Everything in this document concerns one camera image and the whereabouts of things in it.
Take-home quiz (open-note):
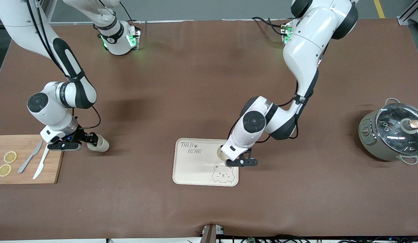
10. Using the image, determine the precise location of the brown table cover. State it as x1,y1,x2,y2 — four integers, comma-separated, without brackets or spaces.
0,19,418,241

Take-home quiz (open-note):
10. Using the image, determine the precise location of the glass pot lid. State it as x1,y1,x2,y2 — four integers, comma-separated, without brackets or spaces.
376,103,418,157

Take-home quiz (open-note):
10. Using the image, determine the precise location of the white bear print tray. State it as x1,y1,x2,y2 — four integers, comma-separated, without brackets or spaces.
172,138,239,187

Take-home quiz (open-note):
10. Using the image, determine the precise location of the grey plastic knife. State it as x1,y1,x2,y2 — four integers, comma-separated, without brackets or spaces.
17,141,44,174

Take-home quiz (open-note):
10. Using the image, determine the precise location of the aluminium frame profile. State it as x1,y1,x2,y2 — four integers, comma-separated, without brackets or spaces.
35,0,59,24
397,0,418,26

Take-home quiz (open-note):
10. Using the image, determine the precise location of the grey pot with glass lid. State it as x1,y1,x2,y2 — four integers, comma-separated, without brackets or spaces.
358,98,418,166

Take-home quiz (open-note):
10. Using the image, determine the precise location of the black base cable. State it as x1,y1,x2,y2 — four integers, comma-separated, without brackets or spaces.
119,0,134,23
251,16,287,36

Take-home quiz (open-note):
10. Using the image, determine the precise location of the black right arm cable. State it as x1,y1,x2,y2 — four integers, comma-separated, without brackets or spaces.
27,0,102,131

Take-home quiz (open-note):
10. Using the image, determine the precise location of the metal camera stand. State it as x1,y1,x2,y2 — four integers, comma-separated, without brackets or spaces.
201,224,225,243

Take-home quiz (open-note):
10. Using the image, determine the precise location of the bamboo cutting board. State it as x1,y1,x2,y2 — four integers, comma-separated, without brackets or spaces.
0,134,67,185

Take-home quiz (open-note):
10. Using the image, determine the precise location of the white plastic knife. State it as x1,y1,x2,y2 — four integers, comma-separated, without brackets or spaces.
33,148,51,180

